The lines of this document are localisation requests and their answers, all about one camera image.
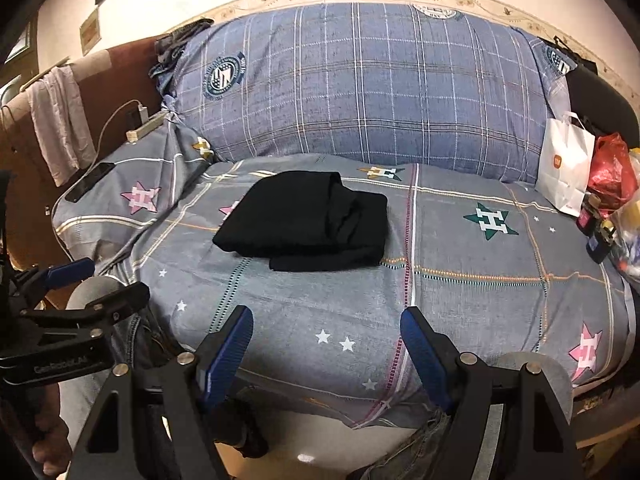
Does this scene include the black pants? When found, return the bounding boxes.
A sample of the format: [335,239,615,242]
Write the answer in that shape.
[213,170,388,272]

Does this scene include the dark clothing behind quilt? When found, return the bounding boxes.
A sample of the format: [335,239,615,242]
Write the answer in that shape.
[149,18,214,79]

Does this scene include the person's left hand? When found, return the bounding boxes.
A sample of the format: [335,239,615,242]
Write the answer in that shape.
[1,384,73,479]

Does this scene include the black smartphone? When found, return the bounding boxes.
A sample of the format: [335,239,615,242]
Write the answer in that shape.
[64,162,115,203]

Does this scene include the white power strip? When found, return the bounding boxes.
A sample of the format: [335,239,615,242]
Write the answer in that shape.
[126,110,167,144]

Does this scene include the grey star-pattern bed sheet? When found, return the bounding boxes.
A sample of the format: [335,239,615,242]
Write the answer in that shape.
[52,120,639,428]

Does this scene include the brown wooden headboard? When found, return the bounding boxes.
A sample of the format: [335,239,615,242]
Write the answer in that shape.
[1,38,160,270]

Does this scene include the black device with blue screen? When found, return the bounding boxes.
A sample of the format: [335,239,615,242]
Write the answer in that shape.
[586,218,616,264]

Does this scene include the black device with pink screen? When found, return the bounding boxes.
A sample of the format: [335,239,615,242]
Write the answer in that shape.
[576,193,601,236]

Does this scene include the red plastic bag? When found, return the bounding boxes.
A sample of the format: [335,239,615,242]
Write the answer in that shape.
[587,132,638,218]

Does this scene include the white paper shopping bag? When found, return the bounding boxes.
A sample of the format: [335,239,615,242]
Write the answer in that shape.
[536,112,596,218]

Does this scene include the blue plaid quilt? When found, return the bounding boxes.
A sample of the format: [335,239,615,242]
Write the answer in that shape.
[152,2,575,182]

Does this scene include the grey towel on rail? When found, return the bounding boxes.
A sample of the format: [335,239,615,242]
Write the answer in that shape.
[26,65,96,188]

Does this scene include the white charger cable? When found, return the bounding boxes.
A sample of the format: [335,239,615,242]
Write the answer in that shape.
[92,98,151,172]

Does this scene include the black bag by wall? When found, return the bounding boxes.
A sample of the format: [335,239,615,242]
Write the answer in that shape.
[546,36,639,148]

